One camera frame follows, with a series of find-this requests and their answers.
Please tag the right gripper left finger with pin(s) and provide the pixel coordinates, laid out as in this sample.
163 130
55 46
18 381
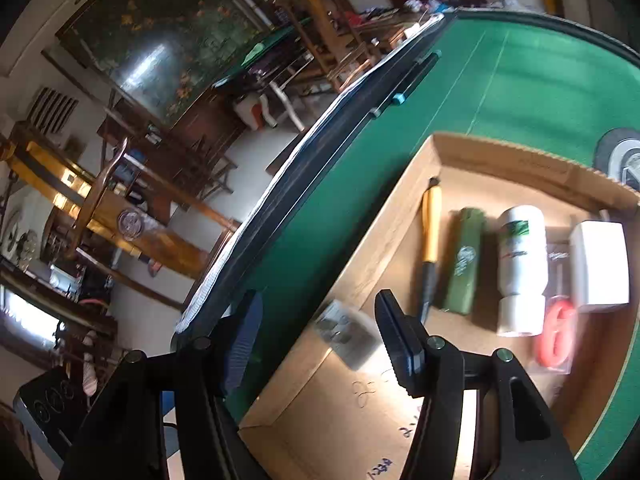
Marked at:
239 327

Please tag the small silver grey box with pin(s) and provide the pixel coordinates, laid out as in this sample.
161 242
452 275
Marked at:
349 332

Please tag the black teal tipped rod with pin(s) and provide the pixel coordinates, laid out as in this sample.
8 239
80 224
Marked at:
408 83
377 111

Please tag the olive green lighter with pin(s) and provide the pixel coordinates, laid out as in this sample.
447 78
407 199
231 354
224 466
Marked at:
462 278

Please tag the wooden chair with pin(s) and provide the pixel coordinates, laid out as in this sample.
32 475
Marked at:
339 53

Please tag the round mahjong table control panel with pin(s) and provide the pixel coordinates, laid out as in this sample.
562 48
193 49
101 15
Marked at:
617 155

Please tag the large floral wall painting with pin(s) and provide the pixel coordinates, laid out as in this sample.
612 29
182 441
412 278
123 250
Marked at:
163 54

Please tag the cardboard box tray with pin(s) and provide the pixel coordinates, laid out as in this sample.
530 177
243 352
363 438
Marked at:
318 419

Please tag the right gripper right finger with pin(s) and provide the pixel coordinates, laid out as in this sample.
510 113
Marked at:
404 339

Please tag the yellow black pen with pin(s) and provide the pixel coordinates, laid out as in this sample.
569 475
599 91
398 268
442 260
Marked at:
431 211

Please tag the white power adapter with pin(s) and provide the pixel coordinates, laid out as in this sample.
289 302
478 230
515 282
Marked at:
599 265

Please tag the white cylindrical bottle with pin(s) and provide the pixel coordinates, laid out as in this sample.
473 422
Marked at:
522 271

